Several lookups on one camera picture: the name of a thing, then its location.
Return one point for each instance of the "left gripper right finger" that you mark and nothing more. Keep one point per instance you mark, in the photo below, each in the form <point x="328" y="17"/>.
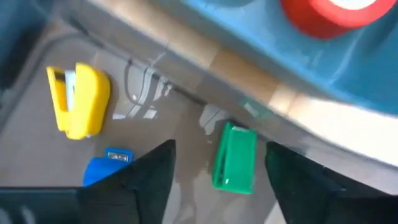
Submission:
<point x="304" y="193"/>

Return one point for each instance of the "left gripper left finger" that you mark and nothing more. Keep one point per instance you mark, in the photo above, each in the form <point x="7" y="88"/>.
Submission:
<point x="140" y="193"/>

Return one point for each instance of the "blue mini stapler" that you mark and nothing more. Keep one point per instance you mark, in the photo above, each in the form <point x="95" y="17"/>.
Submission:
<point x="99" y="169"/>

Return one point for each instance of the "green mini stapler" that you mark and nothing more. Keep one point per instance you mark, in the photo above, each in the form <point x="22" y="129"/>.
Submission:
<point x="239" y="161"/>

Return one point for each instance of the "yellow mini stapler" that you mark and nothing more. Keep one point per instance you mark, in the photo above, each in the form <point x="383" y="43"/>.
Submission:
<point x="90" y="99"/>

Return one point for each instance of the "red tape roll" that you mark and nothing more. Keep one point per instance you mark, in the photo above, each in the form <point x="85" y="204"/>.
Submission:
<point x="311" y="18"/>

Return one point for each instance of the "smoke grey plastic bin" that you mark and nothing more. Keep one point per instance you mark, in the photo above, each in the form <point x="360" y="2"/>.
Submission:
<point x="149" y="93"/>

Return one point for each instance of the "blue plastic bin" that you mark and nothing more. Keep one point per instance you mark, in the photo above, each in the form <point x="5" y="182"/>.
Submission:
<point x="280" y="56"/>

